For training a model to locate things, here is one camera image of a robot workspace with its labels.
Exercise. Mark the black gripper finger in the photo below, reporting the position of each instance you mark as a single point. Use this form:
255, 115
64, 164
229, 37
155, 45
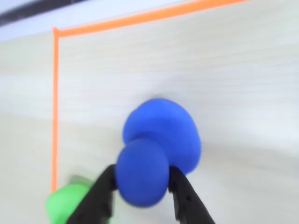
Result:
189, 203
95, 203

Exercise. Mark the blue rubber duck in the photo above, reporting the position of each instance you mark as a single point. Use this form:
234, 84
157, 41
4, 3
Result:
158, 144

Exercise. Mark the green rubber duck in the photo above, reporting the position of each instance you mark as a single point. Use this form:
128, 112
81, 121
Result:
63, 203

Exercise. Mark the orange tape strip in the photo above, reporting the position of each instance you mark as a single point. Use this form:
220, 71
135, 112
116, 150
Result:
151, 16
55, 105

